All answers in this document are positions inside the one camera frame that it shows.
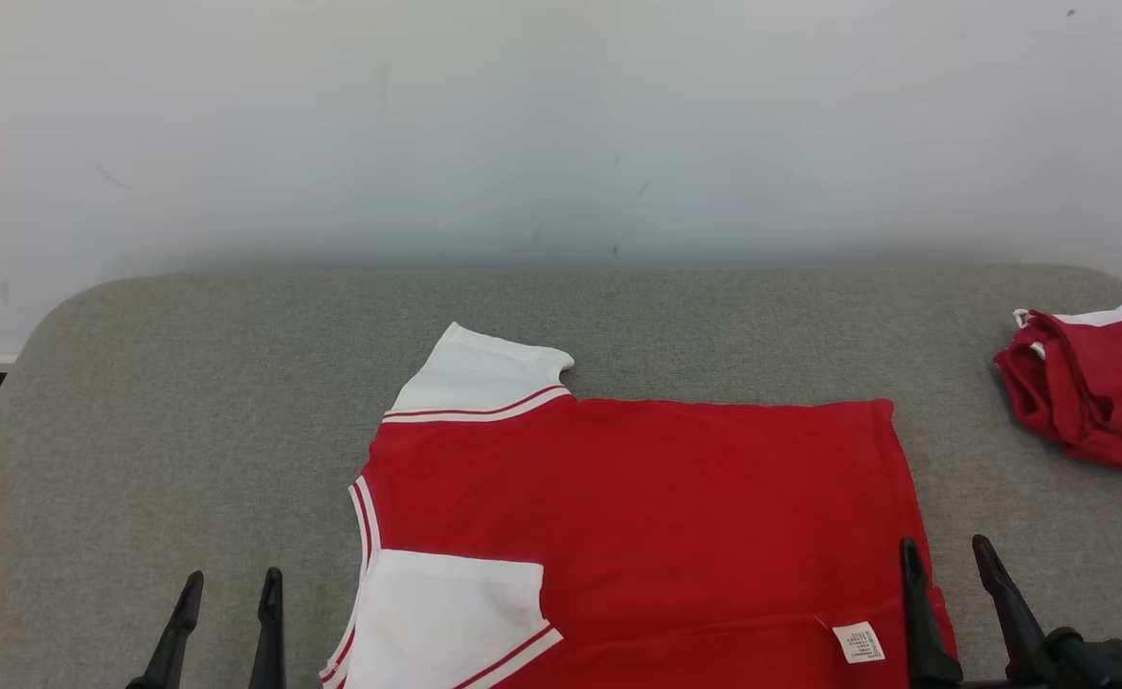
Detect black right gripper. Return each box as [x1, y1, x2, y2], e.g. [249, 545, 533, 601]
[899, 534, 1051, 689]

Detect red shirt white striped sleeves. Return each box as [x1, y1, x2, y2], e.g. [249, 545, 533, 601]
[320, 322, 959, 689]

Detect red white garment number print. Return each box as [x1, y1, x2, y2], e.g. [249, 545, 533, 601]
[992, 301, 1122, 478]

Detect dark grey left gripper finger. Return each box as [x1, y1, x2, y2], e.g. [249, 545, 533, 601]
[125, 571, 206, 689]
[248, 567, 287, 689]

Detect grey fabric sofa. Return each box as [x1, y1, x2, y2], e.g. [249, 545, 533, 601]
[0, 263, 1122, 689]

